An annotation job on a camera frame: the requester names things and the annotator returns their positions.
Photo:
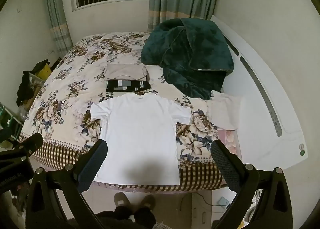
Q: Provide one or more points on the dark green plush blanket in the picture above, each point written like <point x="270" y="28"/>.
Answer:
<point x="190" y="51"/>

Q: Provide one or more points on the green shelf rack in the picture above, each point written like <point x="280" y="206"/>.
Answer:
<point x="8" y="116"/>

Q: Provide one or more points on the white curved headboard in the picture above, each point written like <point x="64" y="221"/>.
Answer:
<point x="252" y="124"/>

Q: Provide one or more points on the beige folded garment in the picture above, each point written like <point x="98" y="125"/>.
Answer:
<point x="125" y="71"/>

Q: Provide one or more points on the person's dark pants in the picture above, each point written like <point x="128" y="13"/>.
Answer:
<point x="125" y="217"/>

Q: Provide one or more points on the yellow box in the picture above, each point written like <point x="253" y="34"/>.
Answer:
<point x="45" y="72"/>

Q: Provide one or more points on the black cloth on yellow box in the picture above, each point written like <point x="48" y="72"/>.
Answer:
<point x="41" y="64"/>

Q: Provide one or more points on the white t-shirt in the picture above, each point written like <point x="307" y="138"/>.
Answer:
<point x="140" y="139"/>

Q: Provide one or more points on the bed with floral sheet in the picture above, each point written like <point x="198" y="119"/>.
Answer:
<point x="62" y="99"/>

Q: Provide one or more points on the pink floral cloth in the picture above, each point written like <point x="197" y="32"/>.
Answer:
<point x="230" y="142"/>

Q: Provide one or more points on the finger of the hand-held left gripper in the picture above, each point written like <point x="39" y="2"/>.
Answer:
<point x="5" y="134"/>
<point x="31" y="141"/>

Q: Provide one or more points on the clear plastic storage box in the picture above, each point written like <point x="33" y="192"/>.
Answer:
<point x="36" y="80"/>

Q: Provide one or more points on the narrow grey-green curtain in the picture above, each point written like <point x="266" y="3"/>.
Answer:
<point x="56" y="14"/>

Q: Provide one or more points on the cream crumpled garment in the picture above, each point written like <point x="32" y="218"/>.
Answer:
<point x="223" y="111"/>

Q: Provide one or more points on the white bedside cabinet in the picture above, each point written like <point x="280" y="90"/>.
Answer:
<point x="197" y="209"/>

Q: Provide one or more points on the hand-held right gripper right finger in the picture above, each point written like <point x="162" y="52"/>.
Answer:
<point x="225" y="166"/>

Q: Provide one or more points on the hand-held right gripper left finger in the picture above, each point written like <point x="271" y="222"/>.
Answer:
<point x="92" y="165"/>

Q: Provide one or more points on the black draped garment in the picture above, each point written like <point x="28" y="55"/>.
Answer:
<point x="23" y="87"/>

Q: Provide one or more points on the black striped folded garment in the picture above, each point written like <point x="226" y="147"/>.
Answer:
<point x="115" y="86"/>

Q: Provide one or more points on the grey slipper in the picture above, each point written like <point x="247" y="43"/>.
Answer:
<point x="148" y="201"/>
<point x="121" y="200"/>

